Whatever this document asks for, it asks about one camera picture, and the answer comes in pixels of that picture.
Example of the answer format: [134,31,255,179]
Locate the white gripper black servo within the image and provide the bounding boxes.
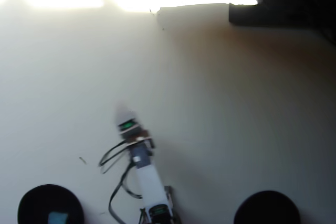
[115,102,155,147]

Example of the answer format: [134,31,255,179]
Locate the blue cube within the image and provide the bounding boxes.
[47,211,70,224]

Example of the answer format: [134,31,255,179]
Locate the black round bowl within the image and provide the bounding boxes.
[17,184,85,224]
[233,190,301,224]

